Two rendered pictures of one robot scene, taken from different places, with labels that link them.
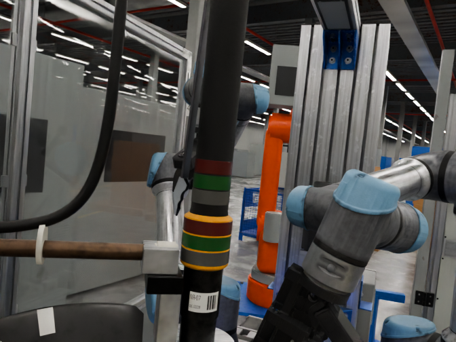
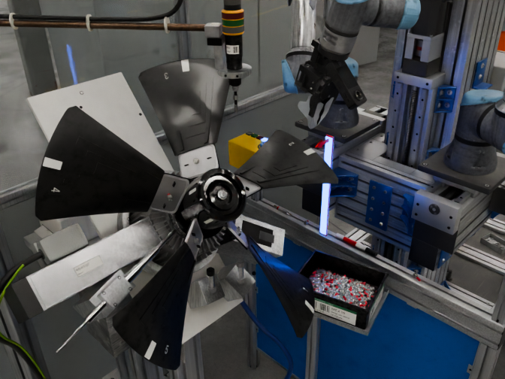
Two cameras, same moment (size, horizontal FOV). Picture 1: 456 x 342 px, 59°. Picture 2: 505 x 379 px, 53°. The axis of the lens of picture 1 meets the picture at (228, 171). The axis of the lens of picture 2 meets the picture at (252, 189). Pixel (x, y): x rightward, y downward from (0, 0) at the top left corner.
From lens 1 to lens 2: 0.73 m
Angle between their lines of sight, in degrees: 36
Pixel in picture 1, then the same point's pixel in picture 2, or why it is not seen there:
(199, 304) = (230, 50)
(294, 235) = not seen: hidden behind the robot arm
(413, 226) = (396, 10)
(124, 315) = not seen: hidden behind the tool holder
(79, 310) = (200, 61)
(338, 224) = (332, 11)
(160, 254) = (211, 28)
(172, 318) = (219, 56)
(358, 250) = (343, 26)
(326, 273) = (326, 40)
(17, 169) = not seen: outside the picture
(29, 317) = (177, 63)
